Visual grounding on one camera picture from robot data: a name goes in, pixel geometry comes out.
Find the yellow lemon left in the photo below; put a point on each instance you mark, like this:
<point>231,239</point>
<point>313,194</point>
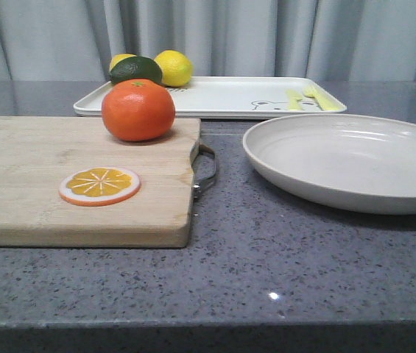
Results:
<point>118,58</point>

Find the wooden cutting board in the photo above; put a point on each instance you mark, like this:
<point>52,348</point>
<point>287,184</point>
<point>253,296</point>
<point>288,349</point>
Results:
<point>38,153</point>

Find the grey curtain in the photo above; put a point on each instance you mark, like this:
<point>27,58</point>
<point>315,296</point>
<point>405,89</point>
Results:
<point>321,40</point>

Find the metal cutting board handle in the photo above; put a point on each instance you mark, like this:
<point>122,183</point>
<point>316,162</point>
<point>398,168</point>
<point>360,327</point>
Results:
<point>201,185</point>

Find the yellow plastic fork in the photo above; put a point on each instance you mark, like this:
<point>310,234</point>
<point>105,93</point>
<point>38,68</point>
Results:
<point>322,100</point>

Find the orange mandarin fruit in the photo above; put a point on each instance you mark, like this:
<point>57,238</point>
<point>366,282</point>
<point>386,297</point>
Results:
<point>137,110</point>

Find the orange slice toy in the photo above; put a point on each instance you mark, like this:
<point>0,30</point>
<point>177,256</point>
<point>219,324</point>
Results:
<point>99,186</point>

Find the yellow plastic knife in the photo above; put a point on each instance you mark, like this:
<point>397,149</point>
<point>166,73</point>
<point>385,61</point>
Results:
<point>295,99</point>

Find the green lime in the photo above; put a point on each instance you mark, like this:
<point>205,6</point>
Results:
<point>136,67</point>

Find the yellow lemon right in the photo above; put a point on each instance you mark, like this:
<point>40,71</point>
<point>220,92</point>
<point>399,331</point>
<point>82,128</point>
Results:
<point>176,68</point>

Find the white rectangular tray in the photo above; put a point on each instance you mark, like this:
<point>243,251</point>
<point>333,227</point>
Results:
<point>244,98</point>

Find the yellow lemon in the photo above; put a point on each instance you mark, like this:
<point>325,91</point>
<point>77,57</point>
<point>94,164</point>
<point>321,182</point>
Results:
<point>176,68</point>
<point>118,58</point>

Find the white round plate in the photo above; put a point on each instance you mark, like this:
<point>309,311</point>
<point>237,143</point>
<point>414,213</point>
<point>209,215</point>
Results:
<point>351,162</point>

